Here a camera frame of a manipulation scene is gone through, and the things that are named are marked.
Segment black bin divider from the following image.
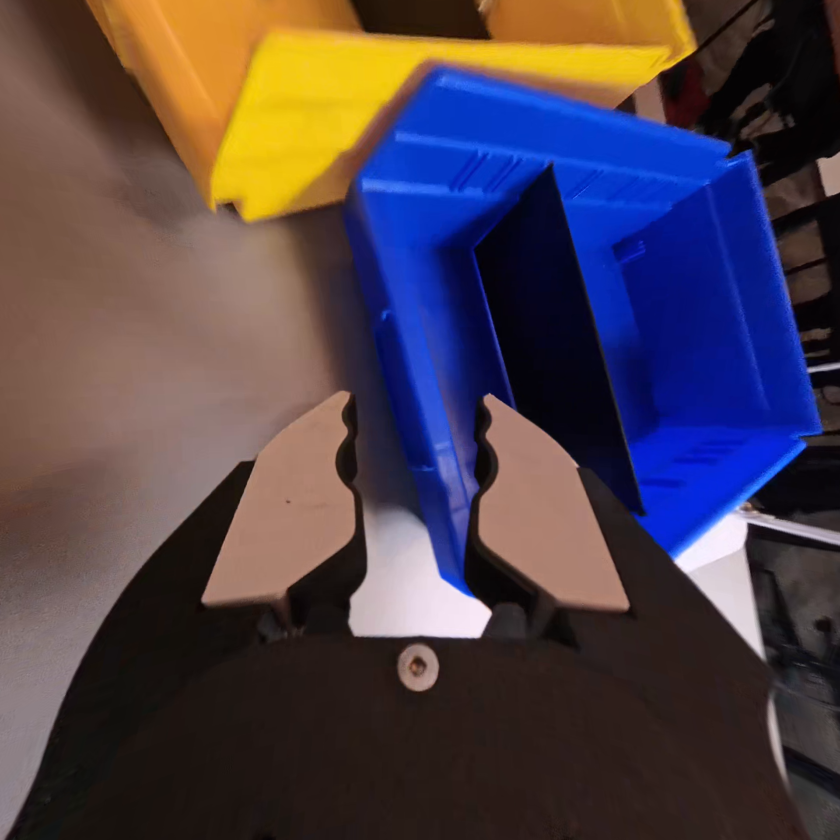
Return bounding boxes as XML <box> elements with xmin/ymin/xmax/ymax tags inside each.
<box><xmin>354</xmin><ymin>0</ymin><xmax>490</xmax><ymax>40</ymax></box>

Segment yellow storage bin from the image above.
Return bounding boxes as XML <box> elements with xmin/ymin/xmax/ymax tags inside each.
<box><xmin>85</xmin><ymin>0</ymin><xmax>697</xmax><ymax>221</ymax></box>

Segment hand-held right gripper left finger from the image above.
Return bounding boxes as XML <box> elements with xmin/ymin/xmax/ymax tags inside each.
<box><xmin>200</xmin><ymin>391</ymin><xmax>366</xmax><ymax>631</ymax></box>

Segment blue storage bin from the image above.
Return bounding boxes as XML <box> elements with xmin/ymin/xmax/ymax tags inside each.
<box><xmin>344</xmin><ymin>66</ymin><xmax>824</xmax><ymax>595</ymax></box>

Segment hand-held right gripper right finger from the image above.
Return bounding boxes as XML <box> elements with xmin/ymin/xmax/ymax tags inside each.
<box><xmin>462</xmin><ymin>394</ymin><xmax>631</xmax><ymax>641</ymax></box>

